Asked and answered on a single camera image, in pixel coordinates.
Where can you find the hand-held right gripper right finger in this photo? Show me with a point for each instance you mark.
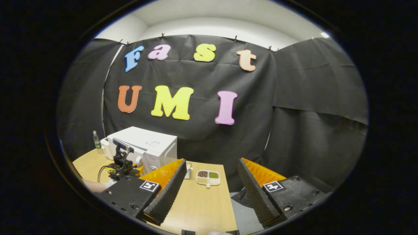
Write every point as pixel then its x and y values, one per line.
pixel 256 192

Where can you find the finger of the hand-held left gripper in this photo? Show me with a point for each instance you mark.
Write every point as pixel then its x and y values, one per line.
pixel 140 170

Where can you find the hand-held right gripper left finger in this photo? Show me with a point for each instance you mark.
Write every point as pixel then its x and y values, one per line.
pixel 168 192

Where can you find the white microwave oven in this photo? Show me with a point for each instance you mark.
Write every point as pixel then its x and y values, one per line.
pixel 147 140

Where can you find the white container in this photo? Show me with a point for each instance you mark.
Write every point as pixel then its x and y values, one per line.
pixel 106 148

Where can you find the clear plastic bottle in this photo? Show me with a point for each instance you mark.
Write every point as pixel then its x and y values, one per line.
pixel 97 142

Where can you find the white divided dish with beans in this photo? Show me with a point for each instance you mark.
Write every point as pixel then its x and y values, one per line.
pixel 208 178

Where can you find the ceiling light panel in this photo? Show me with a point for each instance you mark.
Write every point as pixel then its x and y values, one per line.
pixel 325 34

